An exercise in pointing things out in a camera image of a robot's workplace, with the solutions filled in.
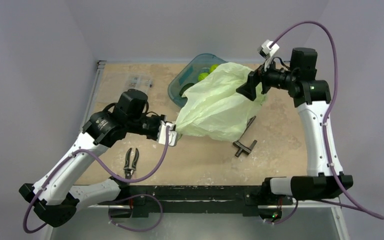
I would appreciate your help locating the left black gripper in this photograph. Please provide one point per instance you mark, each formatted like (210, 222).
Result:
(159, 118)

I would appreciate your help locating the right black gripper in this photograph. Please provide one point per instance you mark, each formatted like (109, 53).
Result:
(264, 81)

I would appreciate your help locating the light green plastic bag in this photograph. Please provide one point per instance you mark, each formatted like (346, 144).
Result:
(214, 109)

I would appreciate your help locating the green fake apple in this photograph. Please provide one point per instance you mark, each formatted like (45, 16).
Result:
(213, 68)

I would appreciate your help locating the green fake lime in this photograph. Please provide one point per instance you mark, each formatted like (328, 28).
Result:
(202, 76)

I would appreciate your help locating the teal plastic bin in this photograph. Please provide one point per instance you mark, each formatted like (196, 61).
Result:
(189, 76)

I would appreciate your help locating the dark green fake avocado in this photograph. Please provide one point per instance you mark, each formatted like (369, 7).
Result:
(185, 88)

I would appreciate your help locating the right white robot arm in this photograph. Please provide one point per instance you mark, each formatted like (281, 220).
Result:
(325, 178)

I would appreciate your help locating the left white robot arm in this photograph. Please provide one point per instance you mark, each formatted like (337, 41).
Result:
(56, 198)

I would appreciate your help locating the clear plastic organizer box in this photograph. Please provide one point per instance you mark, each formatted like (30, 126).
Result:
(117, 83)

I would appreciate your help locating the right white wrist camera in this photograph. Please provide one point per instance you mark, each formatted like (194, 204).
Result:
(268, 51)

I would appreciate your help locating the black handled pliers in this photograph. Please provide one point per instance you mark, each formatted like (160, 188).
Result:
(130, 165)

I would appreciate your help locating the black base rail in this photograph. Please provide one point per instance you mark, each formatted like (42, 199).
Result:
(246, 200)

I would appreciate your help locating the aluminium frame rail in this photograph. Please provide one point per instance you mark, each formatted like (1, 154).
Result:
(100, 66)

